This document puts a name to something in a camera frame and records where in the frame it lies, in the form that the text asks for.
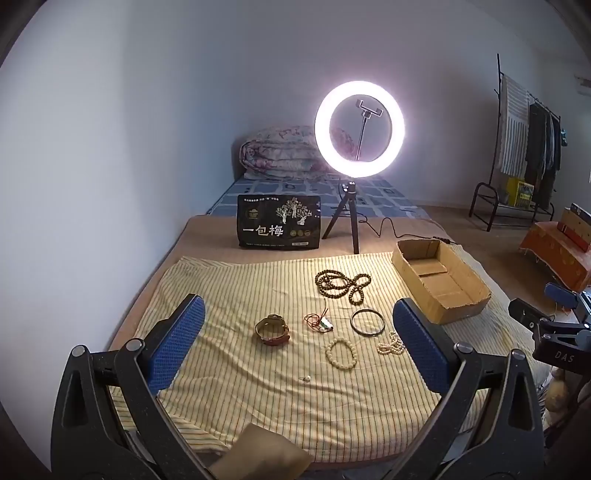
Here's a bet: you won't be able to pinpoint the folded floral quilt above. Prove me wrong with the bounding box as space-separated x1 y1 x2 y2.
238 125 337 180

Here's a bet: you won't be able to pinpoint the orange covered stool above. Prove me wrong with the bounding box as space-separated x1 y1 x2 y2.
520 222 591 292

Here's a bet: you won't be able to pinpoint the right gloved hand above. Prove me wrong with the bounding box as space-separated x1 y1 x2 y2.
538 367 570 412

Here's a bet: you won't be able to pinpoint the yellow box on rack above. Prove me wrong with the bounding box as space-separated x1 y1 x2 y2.
506 177 535 208

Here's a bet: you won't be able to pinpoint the red strap wristwatch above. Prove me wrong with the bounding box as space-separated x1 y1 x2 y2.
254 314 290 347

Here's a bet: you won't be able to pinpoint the black tripod stand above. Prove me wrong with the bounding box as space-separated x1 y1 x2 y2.
321 180 366 255

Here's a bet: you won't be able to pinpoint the dark blue bangle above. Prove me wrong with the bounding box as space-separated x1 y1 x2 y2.
349 308 386 337

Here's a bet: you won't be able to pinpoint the black snack bag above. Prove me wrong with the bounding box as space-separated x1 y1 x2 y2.
236 194 322 250

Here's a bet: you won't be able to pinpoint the brown wooden bead necklace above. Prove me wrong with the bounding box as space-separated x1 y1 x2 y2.
314 269 373 306

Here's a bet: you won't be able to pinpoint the white ring light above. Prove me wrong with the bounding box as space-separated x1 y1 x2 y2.
313 79 406 171

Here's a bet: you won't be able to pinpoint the yellow striped cloth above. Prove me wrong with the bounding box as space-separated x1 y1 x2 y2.
108 250 546 455

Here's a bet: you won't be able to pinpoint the cardboard box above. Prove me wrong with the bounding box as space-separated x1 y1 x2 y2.
392 239 492 325

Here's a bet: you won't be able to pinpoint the green jade pendant red cord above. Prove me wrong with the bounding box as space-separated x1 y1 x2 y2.
302 301 335 333

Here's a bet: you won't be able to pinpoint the white pearl bracelet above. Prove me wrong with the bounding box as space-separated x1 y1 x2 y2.
375 330 408 356

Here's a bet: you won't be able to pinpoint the striped hanging towel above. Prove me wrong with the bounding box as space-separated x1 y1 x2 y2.
496 74 530 178

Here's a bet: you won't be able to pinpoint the tan paper piece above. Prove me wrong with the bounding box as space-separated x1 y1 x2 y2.
208 424 312 480

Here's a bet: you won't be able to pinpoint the dark hanging clothes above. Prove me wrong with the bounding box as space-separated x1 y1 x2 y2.
524 103 562 209

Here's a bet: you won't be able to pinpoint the blue patterned bed sheet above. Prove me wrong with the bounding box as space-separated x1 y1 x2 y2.
206 174 429 219

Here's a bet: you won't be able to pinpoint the red book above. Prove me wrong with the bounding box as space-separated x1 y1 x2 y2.
557 221 590 252

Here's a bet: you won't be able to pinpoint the black clothes rack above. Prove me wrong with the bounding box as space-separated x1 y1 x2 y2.
468 56 567 233

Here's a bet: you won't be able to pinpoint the cream bead bracelet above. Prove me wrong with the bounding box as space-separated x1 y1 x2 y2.
324 338 359 370

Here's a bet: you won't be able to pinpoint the black power cable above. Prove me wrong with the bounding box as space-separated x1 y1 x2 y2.
359 216 463 245

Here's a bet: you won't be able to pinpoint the phone holder clip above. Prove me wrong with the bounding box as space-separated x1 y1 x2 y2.
356 99 384 118

